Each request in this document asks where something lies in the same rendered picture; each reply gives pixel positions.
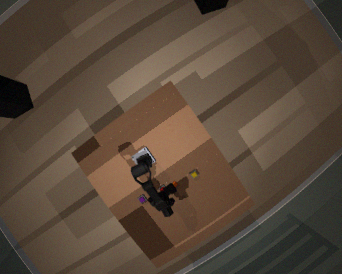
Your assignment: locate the red button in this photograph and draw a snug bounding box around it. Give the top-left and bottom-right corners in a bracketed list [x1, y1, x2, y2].
[158, 184, 166, 191]

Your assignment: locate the purple button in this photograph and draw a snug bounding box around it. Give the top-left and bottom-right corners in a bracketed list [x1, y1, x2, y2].
[137, 194, 147, 203]

